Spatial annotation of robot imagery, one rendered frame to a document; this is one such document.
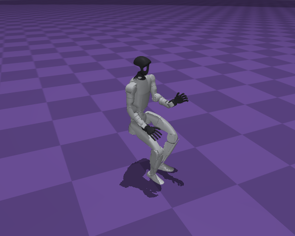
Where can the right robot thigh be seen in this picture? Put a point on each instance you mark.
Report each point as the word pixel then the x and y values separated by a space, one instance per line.
pixel 134 129

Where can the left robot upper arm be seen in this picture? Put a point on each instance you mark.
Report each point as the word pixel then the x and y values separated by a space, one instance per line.
pixel 155 95

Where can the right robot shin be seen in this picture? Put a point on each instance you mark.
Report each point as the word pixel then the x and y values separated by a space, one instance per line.
pixel 155 162

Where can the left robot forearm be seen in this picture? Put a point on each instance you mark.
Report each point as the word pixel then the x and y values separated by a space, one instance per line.
pixel 164 102

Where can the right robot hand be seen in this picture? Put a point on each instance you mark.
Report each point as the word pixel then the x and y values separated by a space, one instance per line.
pixel 151 131

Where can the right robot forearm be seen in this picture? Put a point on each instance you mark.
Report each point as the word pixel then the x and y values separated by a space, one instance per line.
pixel 136 118

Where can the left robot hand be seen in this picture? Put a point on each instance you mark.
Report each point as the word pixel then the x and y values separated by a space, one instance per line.
pixel 179 99

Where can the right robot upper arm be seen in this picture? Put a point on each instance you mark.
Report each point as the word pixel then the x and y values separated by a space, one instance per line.
pixel 130 90

